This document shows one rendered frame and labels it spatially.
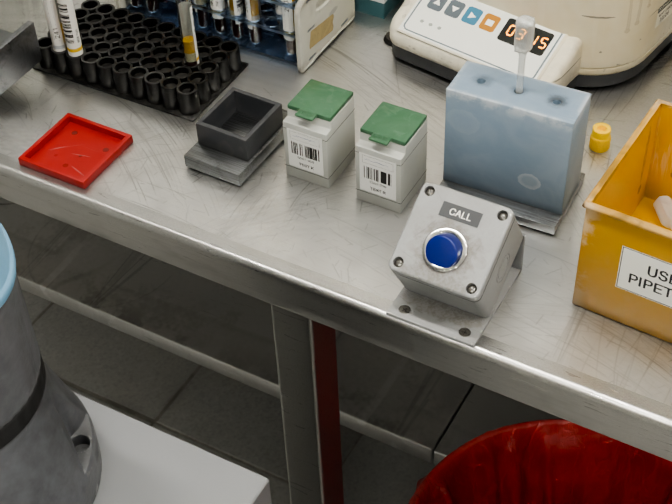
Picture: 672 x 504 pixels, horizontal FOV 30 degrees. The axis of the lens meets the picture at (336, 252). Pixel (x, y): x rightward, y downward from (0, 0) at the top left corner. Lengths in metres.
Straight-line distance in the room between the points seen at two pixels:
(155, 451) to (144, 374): 1.26
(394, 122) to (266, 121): 0.12
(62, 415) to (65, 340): 1.37
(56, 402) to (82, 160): 0.36
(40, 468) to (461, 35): 0.56
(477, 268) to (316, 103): 0.21
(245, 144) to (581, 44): 0.30
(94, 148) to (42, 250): 0.83
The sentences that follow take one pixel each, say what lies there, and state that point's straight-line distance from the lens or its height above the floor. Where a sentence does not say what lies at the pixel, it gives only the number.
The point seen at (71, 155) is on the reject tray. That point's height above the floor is 0.88.
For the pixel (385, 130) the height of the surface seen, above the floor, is 0.94.
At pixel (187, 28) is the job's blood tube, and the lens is 1.09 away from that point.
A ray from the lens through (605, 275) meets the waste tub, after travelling 0.90.
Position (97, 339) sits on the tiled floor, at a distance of 2.12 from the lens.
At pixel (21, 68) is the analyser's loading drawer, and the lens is 1.14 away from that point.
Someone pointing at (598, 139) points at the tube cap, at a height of 0.89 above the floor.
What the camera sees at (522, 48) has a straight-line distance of 0.92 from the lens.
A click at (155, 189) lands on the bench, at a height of 0.88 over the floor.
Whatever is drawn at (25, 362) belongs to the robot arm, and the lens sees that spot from 0.70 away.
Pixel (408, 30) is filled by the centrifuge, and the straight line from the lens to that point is 1.12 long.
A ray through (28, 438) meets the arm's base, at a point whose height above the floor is 0.99.
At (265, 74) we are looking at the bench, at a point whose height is 0.87.
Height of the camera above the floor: 1.55
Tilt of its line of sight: 45 degrees down
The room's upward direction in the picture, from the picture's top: 3 degrees counter-clockwise
